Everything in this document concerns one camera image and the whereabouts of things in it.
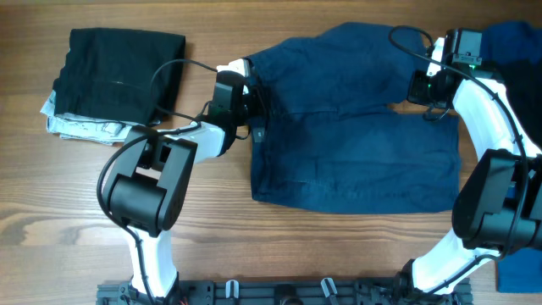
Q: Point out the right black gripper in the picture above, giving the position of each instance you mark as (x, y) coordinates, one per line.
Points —
(415, 93)

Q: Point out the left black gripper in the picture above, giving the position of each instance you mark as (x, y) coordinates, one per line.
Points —
(261, 107)

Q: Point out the navy blue shorts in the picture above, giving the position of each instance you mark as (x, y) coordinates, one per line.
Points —
(329, 139)

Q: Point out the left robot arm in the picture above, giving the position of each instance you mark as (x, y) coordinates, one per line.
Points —
(142, 187)

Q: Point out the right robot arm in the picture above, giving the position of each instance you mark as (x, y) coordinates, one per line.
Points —
(498, 210)

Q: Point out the folded light grey garment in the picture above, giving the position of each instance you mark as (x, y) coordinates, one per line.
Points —
(111, 122)

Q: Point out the folded black garment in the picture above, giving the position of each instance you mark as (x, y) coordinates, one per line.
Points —
(119, 74)

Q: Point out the blue t-shirt pile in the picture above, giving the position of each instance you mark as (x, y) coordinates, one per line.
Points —
(505, 43)

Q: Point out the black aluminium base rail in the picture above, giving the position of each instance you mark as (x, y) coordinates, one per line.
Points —
(206, 292)

